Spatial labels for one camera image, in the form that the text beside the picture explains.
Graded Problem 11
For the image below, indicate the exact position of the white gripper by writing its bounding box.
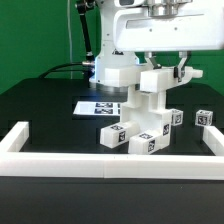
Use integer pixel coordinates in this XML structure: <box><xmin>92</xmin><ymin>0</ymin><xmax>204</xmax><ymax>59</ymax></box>
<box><xmin>113</xmin><ymin>0</ymin><xmax>224</xmax><ymax>82</ymax></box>

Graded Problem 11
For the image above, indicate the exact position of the white chair back frame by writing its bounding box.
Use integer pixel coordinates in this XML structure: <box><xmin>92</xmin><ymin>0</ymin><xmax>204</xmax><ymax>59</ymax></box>
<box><xmin>104</xmin><ymin>65</ymin><xmax>203</xmax><ymax>111</ymax></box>

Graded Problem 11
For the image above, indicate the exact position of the white chair seat block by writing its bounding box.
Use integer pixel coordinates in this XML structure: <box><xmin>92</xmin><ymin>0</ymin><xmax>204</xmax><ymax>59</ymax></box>
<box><xmin>119</xmin><ymin>89</ymin><xmax>173</xmax><ymax>141</ymax></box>

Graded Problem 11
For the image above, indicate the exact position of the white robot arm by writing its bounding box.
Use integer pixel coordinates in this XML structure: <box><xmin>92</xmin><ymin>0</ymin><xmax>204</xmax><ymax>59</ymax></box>
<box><xmin>91</xmin><ymin>0</ymin><xmax>224</xmax><ymax>87</ymax></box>

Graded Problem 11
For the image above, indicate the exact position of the white tagged cube near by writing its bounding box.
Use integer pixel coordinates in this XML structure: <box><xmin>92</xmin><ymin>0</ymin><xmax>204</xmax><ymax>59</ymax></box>
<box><xmin>171</xmin><ymin>109</ymin><xmax>183</xmax><ymax>126</ymax></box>

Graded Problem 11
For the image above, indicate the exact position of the white tagged cube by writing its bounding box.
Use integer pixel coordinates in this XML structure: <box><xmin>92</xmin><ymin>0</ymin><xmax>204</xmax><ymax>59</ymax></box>
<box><xmin>195</xmin><ymin>110</ymin><xmax>213</xmax><ymax>126</ymax></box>
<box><xmin>171</xmin><ymin>109</ymin><xmax>183</xmax><ymax>126</ymax></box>

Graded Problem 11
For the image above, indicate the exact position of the white tagged cube far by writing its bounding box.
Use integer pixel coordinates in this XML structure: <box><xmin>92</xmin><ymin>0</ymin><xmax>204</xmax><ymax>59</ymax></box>
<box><xmin>195</xmin><ymin>110</ymin><xmax>213</xmax><ymax>126</ymax></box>

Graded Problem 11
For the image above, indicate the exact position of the white tag marker sheet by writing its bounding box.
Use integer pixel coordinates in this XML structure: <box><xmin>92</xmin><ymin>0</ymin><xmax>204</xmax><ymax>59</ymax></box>
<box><xmin>74</xmin><ymin>101</ymin><xmax>120</xmax><ymax>116</ymax></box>

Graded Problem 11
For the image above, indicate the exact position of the black cable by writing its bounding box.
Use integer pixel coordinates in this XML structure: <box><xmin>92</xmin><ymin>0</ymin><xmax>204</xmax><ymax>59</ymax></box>
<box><xmin>38</xmin><ymin>61</ymin><xmax>96</xmax><ymax>80</ymax></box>

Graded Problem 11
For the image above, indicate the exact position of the white hanging cable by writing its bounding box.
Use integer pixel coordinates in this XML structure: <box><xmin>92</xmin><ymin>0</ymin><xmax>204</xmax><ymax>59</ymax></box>
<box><xmin>66</xmin><ymin>0</ymin><xmax>74</xmax><ymax>80</ymax></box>

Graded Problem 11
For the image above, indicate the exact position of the white U-shaped fence frame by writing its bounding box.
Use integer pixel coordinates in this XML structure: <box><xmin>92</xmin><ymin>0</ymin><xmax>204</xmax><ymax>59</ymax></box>
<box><xmin>0</xmin><ymin>122</ymin><xmax>224</xmax><ymax>180</ymax></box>

